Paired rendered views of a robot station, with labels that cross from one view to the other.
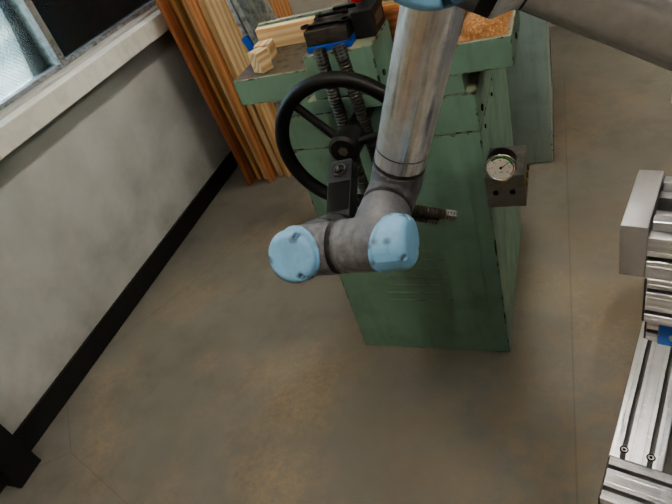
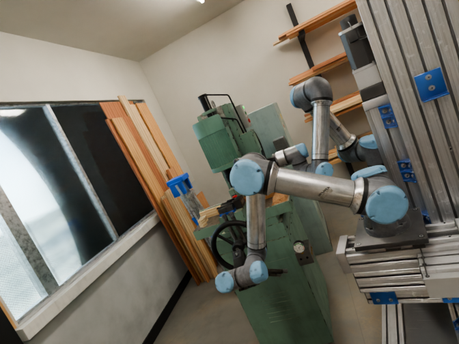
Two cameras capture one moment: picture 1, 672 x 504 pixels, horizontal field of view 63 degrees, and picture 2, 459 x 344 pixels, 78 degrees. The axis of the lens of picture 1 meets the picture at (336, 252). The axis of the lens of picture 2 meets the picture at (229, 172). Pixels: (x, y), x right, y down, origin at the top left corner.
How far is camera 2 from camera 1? 0.43 m
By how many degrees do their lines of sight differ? 30
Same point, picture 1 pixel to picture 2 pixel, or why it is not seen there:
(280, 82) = (210, 229)
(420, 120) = (259, 228)
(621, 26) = (298, 192)
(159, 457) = not seen: outside the picture
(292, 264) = (224, 285)
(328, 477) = not seen: outside the picture
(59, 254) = (111, 328)
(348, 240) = (242, 272)
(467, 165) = (287, 250)
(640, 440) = not seen: outside the picture
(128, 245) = (142, 322)
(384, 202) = (253, 258)
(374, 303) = (263, 325)
